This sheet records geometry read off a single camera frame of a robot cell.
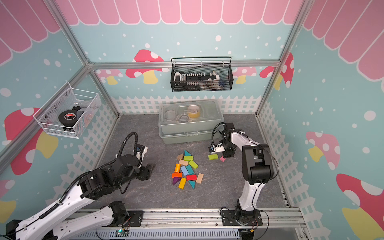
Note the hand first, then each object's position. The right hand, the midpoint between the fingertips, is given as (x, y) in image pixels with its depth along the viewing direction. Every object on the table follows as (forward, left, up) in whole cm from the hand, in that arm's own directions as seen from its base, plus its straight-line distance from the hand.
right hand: (226, 148), depth 98 cm
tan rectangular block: (-9, +29, -2) cm, 30 cm away
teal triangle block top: (-4, +26, +1) cm, 27 cm away
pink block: (-7, +4, -1) cm, 8 cm away
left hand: (-21, +43, +18) cm, 51 cm away
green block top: (-7, +25, -1) cm, 26 cm away
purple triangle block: (-21, +32, 0) cm, 38 cm away
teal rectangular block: (-14, +24, -1) cm, 28 cm away
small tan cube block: (-5, +31, -1) cm, 31 cm away
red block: (-19, +23, -1) cm, 30 cm away
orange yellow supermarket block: (-13, +32, -1) cm, 34 cm away
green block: (-11, +22, -1) cm, 24 cm away
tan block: (-19, +18, -2) cm, 27 cm away
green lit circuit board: (-45, +57, -5) cm, 73 cm away
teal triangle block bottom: (-23, +22, 0) cm, 32 cm away
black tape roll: (-2, +81, +33) cm, 88 cm away
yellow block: (-22, +28, -1) cm, 36 cm away
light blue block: (-15, +27, -1) cm, 31 cm away
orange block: (-17, +32, -1) cm, 36 cm away
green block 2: (-6, +9, -1) cm, 11 cm away
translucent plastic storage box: (+12, +24, +14) cm, 30 cm away
